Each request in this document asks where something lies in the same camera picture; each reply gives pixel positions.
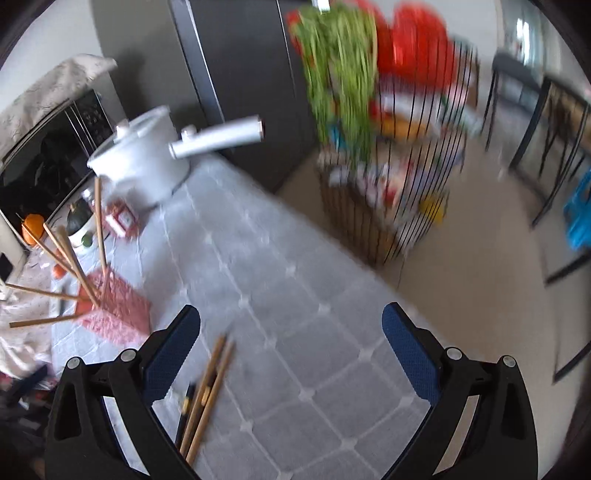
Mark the dark green squash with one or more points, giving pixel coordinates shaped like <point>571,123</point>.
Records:
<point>76,221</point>

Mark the pink perforated utensil holder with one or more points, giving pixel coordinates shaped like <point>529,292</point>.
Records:
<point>120,314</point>

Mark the pile of wooden chopsticks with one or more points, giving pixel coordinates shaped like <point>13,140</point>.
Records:
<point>210,401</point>

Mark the small red tomato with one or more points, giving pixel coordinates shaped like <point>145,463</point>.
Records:
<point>57,272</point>

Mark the black metal chair frame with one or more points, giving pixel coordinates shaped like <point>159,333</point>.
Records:
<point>568,270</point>

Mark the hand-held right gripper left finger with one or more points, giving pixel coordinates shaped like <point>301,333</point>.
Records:
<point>173,350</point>

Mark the black dining table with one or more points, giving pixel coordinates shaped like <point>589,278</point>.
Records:
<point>527,134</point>

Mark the floral cloth cover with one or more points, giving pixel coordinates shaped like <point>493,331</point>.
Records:
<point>46,92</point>

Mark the white electric cooking pot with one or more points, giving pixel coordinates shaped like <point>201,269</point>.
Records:
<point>138,161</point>

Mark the blue plastic stool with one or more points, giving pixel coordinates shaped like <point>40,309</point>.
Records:
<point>579,217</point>

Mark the wooden chopstick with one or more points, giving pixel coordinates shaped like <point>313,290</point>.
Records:
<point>41,292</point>
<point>74,261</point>
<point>64,256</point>
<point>44,320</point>
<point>100,221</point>

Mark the bunch of green cilantro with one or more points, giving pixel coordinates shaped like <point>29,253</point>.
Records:
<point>341,69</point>

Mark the grey checked tablecloth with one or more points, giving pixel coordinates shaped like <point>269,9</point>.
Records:
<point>286,332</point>

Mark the black microwave oven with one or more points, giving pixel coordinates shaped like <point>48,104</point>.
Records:
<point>41,170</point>

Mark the white floral table cloth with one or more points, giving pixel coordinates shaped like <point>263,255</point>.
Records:
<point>23,350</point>

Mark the dark grey refrigerator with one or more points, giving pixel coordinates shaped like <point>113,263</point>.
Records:
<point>240,69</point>

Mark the black chair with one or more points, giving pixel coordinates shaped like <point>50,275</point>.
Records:
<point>512,69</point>

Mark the green lime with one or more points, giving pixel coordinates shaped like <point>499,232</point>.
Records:
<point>86,240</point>

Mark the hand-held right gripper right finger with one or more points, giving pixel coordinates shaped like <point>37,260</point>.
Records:
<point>408,350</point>

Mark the pile of food packets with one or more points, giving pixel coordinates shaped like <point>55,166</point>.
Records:
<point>401,184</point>

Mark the orange fruit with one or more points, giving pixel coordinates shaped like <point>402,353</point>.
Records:
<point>33,227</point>

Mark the glass balcony door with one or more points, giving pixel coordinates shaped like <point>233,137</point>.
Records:
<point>524,32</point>

